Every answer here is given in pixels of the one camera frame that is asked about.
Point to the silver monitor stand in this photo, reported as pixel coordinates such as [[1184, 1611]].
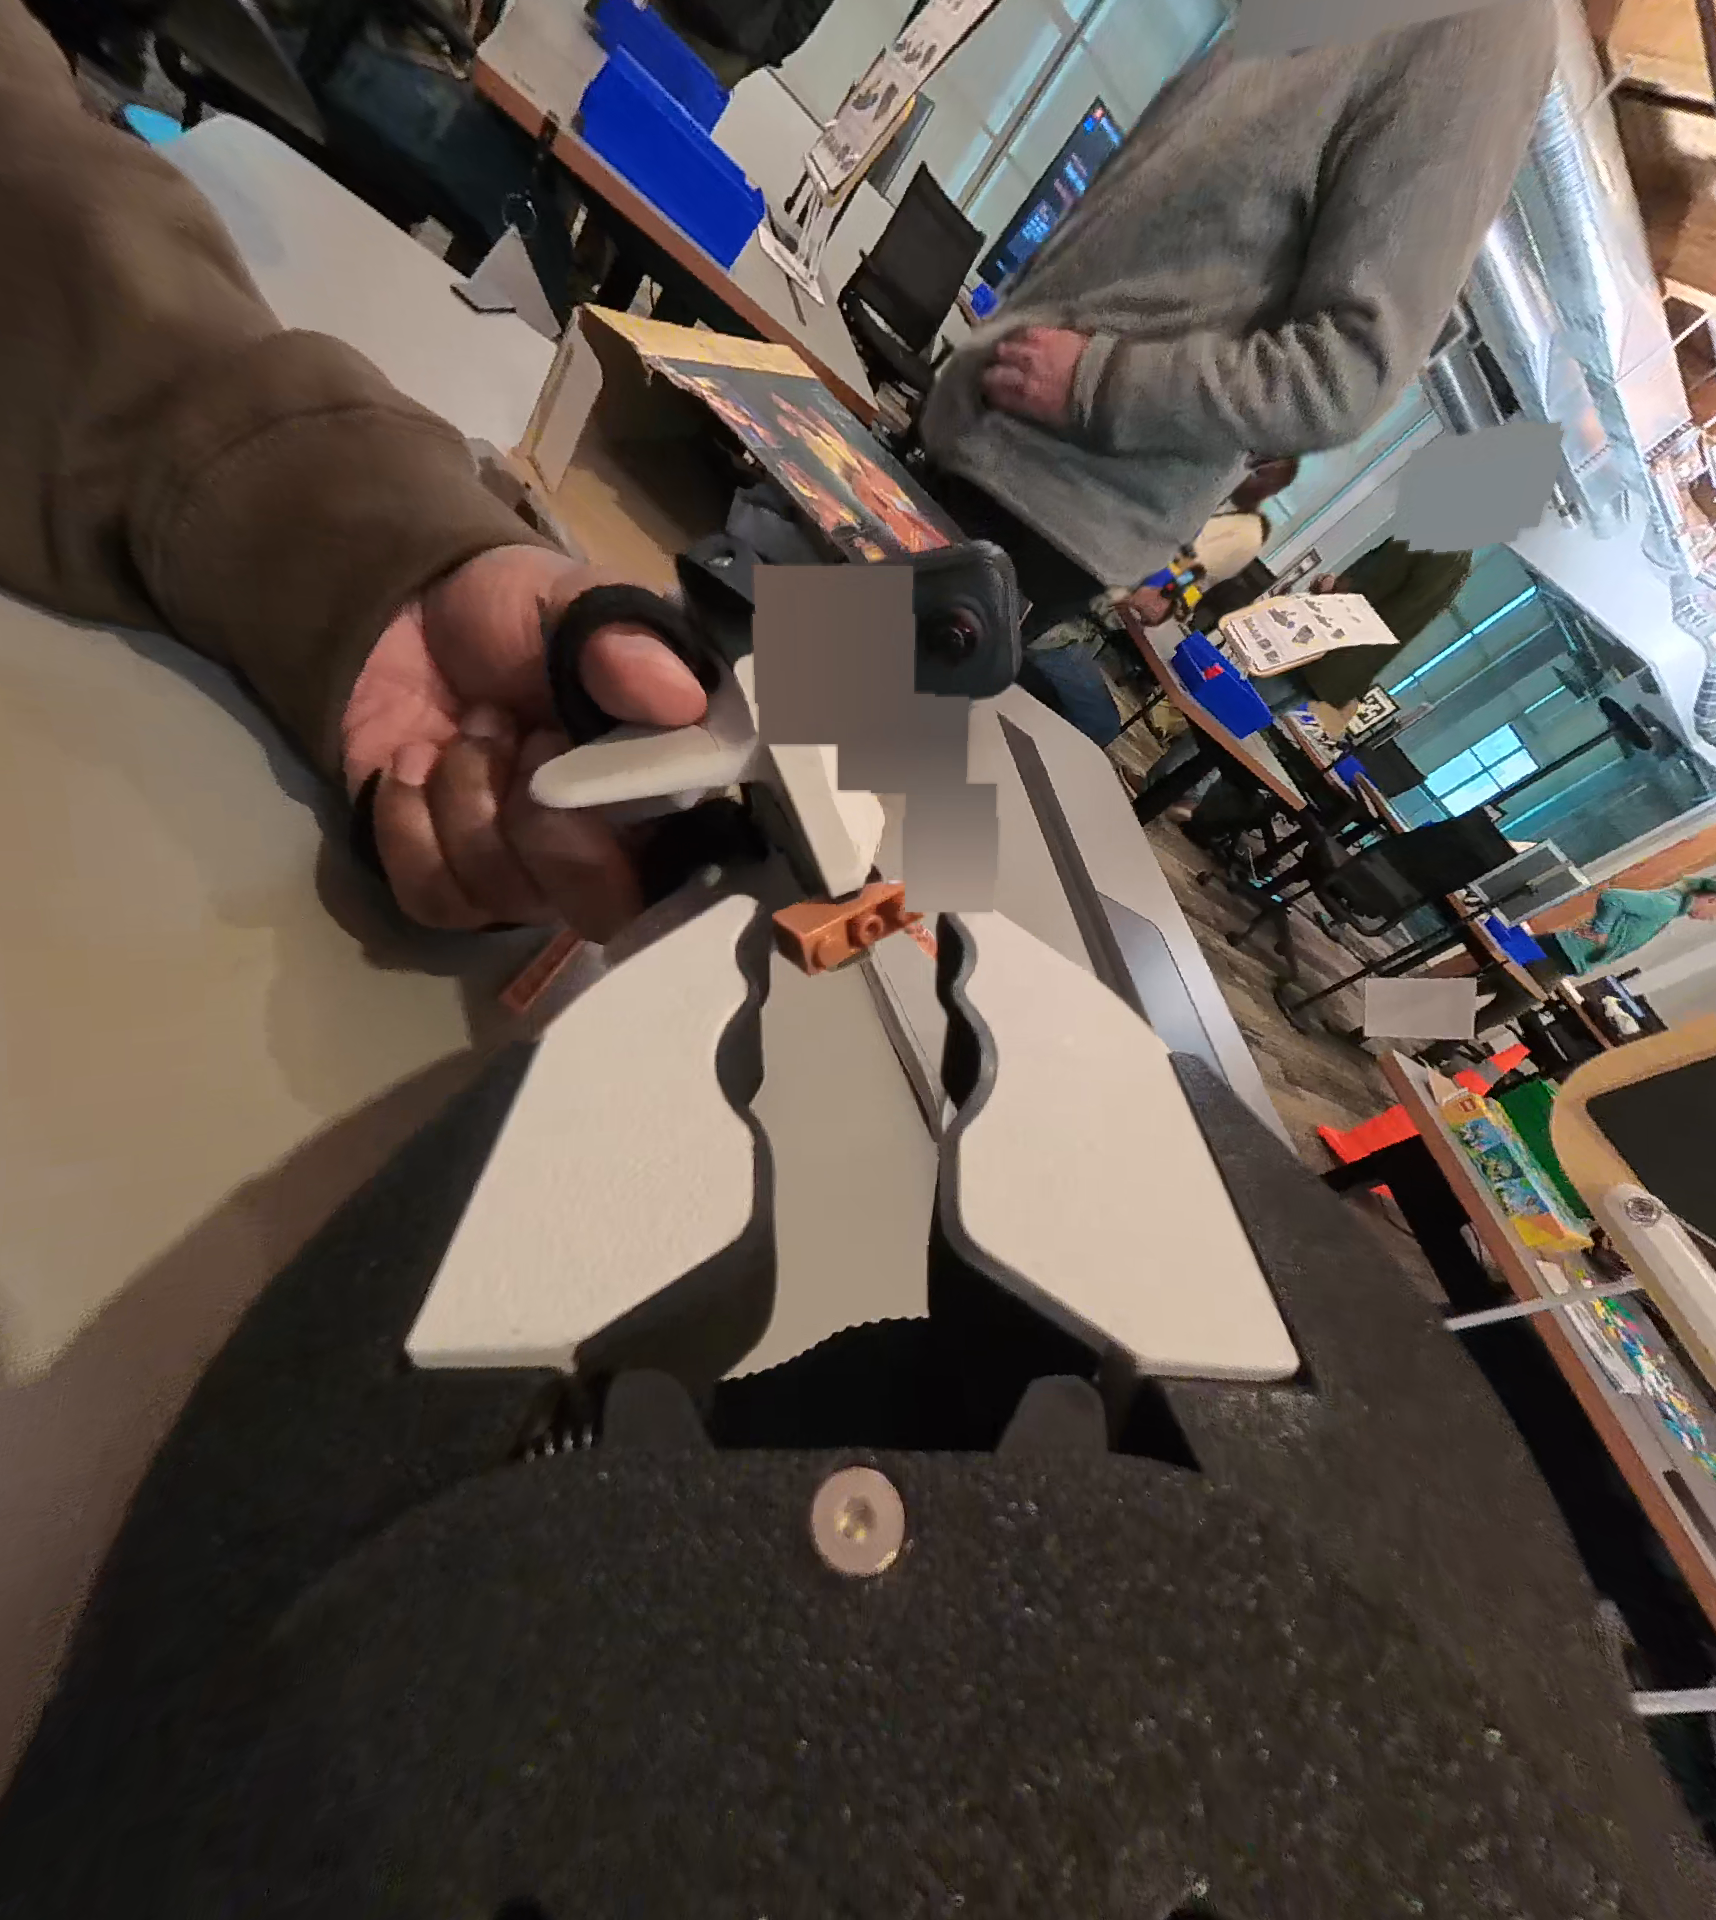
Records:
[[1112, 915]]

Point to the blue plastic bin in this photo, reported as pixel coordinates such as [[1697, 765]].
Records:
[[662, 150]]

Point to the printed toy set box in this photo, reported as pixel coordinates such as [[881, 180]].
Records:
[[798, 435]]

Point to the grey desk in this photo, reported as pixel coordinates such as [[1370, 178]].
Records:
[[122, 931]]

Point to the orange toy brick assembly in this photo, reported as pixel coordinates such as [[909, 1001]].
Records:
[[837, 931]]

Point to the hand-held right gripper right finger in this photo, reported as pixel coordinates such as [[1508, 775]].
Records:
[[1112, 1185]]

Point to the white metal bracket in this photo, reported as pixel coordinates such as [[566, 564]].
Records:
[[1698, 1290]]

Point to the long table with toy bricks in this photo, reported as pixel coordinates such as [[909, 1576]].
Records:
[[1653, 1440]]

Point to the silver ventilation duct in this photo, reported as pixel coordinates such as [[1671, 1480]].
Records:
[[1549, 254]]

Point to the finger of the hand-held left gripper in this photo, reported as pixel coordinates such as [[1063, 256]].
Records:
[[830, 819]]

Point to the black office chair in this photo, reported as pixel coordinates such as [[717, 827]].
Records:
[[918, 254]]

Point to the orange toy plate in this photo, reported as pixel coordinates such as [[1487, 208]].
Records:
[[537, 972]]

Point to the person's left hand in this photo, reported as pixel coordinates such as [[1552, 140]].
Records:
[[439, 705]]

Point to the printed instruction sheet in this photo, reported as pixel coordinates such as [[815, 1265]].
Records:
[[872, 105], [1300, 633]]

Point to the person's left forearm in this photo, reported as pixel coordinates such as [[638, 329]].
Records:
[[122, 331]]

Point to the dark wall screen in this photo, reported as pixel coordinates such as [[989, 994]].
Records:
[[1053, 194]]

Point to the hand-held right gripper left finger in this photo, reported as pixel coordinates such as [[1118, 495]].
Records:
[[603, 1154]]

